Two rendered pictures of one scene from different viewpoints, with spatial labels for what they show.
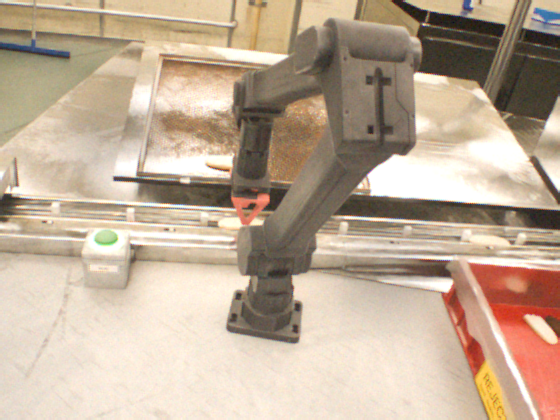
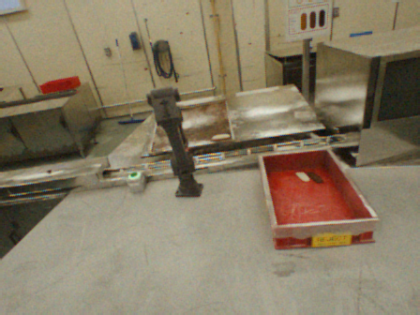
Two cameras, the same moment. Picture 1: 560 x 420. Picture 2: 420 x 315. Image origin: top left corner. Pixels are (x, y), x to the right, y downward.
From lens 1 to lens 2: 0.52 m
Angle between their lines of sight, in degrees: 15
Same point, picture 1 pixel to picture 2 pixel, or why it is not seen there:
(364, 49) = (158, 96)
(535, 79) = not seen: hidden behind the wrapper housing
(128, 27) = not seen: hidden behind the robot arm
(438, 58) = (296, 76)
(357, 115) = (158, 113)
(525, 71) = not seen: hidden behind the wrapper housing
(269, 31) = (231, 86)
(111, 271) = (137, 185)
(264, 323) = (186, 191)
